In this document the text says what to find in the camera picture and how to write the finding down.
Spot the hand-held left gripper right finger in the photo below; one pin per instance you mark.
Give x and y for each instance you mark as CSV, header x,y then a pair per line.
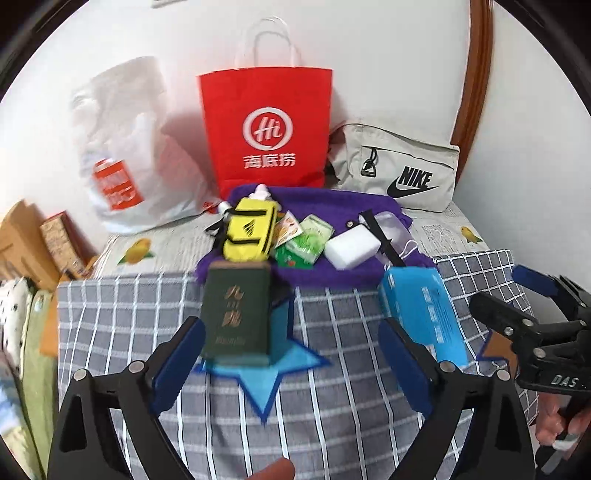
x,y
406,369

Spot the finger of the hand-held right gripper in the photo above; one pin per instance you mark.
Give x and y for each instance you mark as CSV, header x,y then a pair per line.
x,y
535,281
503,316

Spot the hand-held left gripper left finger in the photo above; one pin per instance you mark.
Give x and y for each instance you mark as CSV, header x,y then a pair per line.
x,y
178,369

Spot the blue tissue pack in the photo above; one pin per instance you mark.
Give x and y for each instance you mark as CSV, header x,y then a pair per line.
x,y
425,309

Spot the dark green tin box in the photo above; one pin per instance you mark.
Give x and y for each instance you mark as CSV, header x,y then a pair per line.
x,y
235,314

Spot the white sponge block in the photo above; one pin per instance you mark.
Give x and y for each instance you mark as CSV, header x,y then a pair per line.
x,y
353,249

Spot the clear face mask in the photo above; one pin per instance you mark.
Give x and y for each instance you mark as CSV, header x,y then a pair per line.
x,y
395,224

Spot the yellow zip pouch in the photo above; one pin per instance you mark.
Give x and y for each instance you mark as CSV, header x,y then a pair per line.
x,y
247,230

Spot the dark green labelled packet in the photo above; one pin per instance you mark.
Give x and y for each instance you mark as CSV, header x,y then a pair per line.
x,y
295,254

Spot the light green tissue pack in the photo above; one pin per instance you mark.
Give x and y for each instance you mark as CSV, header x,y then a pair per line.
x,y
316,228

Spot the fruit print packet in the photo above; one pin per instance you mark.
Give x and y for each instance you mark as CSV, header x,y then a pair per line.
x,y
288,228

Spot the white glove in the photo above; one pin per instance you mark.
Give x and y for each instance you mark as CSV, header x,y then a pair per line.
x,y
261,190

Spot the person's right hand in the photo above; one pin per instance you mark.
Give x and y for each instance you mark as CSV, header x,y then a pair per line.
x,y
551,424

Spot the person's left hand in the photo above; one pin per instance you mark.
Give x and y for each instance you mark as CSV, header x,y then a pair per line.
x,y
274,470

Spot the grey checkered blanket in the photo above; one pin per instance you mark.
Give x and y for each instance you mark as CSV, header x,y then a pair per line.
x,y
323,415

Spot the wooden bedside table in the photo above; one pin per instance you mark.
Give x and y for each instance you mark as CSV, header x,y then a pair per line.
x,y
48,332

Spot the green blanket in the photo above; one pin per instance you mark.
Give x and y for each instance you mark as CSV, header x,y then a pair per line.
x,y
37,392

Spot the colourful quilt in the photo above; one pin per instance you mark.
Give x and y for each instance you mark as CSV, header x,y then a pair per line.
x,y
11,424

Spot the white floral pillow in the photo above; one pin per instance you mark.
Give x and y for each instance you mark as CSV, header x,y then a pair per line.
x,y
14,304

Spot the grey waist bag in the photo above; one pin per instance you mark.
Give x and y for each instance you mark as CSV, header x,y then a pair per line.
x,y
406,157

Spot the purple towel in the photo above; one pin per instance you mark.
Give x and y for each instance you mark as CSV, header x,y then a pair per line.
x,y
332,203

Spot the wooden headboard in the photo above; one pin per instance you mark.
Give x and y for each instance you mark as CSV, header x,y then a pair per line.
x,y
18,240

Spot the white plastic shopping bag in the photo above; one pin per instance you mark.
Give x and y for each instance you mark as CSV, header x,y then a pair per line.
x,y
138,138

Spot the red paper bag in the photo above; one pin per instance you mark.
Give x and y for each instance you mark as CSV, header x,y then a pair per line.
x,y
268,92

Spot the wooden door frame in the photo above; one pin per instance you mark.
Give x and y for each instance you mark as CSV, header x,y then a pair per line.
x,y
478,69

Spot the white light switch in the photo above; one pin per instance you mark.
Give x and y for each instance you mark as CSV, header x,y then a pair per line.
x,y
166,3

